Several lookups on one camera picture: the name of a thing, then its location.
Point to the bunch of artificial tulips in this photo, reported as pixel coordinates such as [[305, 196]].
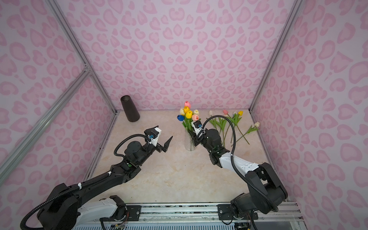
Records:
[[223, 126]]

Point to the aluminium frame diagonal bar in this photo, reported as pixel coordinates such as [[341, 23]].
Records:
[[20, 151]]

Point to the bright yellow tulip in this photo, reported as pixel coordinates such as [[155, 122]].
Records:
[[186, 109], [188, 121]]

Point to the left corner aluminium post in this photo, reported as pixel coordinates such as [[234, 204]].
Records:
[[63, 22]]

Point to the corner aluminium post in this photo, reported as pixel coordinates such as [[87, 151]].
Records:
[[290, 21], [63, 22]]

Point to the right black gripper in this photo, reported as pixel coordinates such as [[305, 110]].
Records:
[[195, 139]]

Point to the black cone vase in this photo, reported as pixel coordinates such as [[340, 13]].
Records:
[[129, 108]]

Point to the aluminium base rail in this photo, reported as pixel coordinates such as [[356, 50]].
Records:
[[187, 216]]

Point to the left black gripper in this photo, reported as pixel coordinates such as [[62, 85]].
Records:
[[159, 148]]

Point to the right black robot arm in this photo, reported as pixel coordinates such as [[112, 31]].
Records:
[[266, 192]]

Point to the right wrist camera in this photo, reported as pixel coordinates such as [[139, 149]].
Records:
[[197, 126]]

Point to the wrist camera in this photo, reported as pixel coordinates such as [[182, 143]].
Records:
[[153, 135], [197, 126]]

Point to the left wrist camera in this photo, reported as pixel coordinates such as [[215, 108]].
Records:
[[153, 135]]

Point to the right corner aluminium post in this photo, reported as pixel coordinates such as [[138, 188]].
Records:
[[290, 21]]

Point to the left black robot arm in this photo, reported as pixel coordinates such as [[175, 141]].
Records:
[[65, 207]]

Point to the clear glass vase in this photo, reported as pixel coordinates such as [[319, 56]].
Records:
[[189, 142]]

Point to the light pink tulip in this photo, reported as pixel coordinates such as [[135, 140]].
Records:
[[195, 117]]

